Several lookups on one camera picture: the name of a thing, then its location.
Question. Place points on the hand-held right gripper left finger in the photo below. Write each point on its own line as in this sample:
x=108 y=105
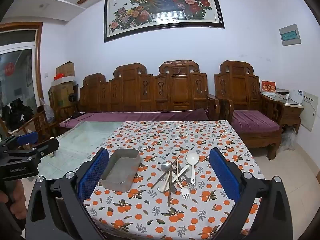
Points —
x=93 y=173

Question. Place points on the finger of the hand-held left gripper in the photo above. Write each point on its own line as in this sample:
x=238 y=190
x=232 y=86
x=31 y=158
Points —
x=27 y=138
x=48 y=145

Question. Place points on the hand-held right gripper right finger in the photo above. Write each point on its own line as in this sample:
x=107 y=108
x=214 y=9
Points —
x=223 y=175

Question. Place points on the rectangular metal tray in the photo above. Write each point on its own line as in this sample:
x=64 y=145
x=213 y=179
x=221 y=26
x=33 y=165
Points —
x=120 y=170

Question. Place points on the metal fork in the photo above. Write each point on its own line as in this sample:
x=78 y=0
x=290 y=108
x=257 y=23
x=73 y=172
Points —
x=191 y=185

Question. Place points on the white round-bowl plastic spoon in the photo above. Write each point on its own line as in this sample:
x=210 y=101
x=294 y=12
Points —
x=192 y=159

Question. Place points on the white plastic fork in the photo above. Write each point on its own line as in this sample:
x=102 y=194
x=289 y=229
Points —
x=185 y=193

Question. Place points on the beige chopstick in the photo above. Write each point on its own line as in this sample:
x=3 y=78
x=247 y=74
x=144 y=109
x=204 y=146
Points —
x=169 y=175
x=179 y=173

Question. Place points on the brown wooden chopstick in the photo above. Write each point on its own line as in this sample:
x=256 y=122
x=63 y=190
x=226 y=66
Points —
x=166 y=171
x=170 y=190

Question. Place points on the metal spoon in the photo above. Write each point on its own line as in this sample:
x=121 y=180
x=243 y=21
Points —
x=165 y=166

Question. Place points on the white oval-bowl plastic spoon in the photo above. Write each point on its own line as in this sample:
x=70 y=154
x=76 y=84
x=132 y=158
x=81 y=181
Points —
x=164 y=187

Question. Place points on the person's left hand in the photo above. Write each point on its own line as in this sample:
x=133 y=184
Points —
x=20 y=197

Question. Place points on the wooden side chair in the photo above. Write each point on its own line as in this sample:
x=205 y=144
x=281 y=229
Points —
x=37 y=125

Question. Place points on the pile of black clothes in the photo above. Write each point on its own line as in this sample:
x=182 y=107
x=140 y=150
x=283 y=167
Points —
x=17 y=115

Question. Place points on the clear plastic bag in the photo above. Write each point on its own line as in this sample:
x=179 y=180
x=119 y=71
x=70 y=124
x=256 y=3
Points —
x=48 y=112

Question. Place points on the large cardboard box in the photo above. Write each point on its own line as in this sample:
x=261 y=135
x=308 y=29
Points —
x=62 y=96

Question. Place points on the small black fan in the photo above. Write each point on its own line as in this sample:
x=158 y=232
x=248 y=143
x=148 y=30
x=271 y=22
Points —
x=72 y=97

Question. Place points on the purple armchair cushion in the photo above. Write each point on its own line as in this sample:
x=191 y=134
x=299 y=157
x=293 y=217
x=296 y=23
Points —
x=252 y=122

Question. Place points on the red plastic bag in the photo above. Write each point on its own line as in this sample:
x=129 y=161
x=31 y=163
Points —
x=59 y=76

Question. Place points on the orange fruit print tablecloth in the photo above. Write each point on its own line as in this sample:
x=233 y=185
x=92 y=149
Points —
x=150 y=217

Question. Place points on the crumpled white plastic bag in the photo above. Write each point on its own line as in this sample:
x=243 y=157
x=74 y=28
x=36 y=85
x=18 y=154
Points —
x=288 y=140

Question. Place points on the long purple sofa cushion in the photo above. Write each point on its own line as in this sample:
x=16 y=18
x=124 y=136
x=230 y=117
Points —
x=140 y=117

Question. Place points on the small cardboard box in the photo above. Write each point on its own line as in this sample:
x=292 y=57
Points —
x=65 y=69

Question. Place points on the carved wooden armchair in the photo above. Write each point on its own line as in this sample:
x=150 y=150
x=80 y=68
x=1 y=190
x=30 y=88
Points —
x=237 y=87

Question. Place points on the wooden side table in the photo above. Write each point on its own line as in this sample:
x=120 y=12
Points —
x=291 y=115

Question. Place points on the red desk calendar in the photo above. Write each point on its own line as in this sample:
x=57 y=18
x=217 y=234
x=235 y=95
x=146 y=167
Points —
x=268 y=88

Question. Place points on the grey printer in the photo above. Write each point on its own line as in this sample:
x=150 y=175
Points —
x=282 y=94

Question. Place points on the carved wooden sofa bench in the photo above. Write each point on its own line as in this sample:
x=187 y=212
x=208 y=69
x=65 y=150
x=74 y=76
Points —
x=150 y=90

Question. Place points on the white box device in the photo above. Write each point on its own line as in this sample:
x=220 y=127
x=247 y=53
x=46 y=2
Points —
x=297 y=96

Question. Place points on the framed peacock flower painting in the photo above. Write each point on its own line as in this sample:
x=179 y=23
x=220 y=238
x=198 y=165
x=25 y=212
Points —
x=162 y=5

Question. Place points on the wooden door frame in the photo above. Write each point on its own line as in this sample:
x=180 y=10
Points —
x=38 y=62

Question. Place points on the white wall cabinet door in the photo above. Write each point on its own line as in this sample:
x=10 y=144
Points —
x=310 y=112

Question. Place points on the grey wall electrical panel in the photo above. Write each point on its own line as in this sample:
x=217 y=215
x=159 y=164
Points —
x=290 y=35

